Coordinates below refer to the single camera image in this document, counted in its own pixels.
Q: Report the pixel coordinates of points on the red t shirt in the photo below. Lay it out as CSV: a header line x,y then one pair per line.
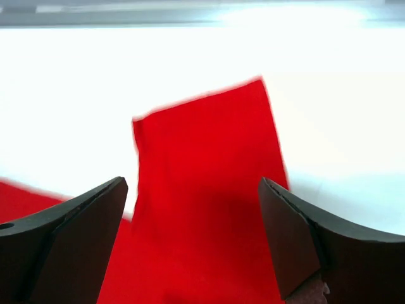
x,y
197,235

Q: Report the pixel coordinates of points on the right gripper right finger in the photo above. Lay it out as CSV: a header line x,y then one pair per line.
x,y
319,257

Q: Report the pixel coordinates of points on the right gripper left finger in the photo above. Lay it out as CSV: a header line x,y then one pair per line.
x,y
60,254

